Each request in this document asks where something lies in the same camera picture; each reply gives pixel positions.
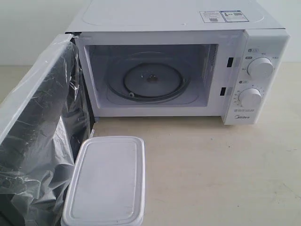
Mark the clear plastic protective film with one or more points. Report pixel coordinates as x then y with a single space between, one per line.
47 122

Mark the lower white control knob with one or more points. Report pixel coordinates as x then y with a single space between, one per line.
250 98

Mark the white plastic lidded container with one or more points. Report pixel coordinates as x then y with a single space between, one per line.
108 183

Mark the white microwave door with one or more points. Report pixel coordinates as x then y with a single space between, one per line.
21 106

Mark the white Midea microwave oven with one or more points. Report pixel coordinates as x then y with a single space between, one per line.
219 54

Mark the white control knob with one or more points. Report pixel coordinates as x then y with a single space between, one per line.
260 68
250 98

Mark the glass turntable plate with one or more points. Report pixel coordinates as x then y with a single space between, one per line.
148 77

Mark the upper white control knob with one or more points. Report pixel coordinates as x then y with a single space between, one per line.
260 68

